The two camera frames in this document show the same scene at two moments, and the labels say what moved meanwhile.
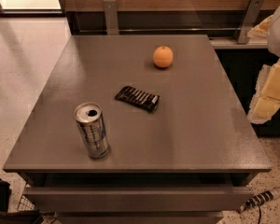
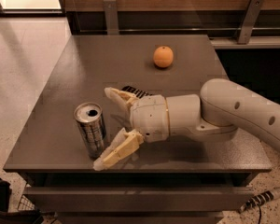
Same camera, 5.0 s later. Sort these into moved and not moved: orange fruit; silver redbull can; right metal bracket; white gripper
Moved: white gripper
Not moved: orange fruit; right metal bracket; silver redbull can
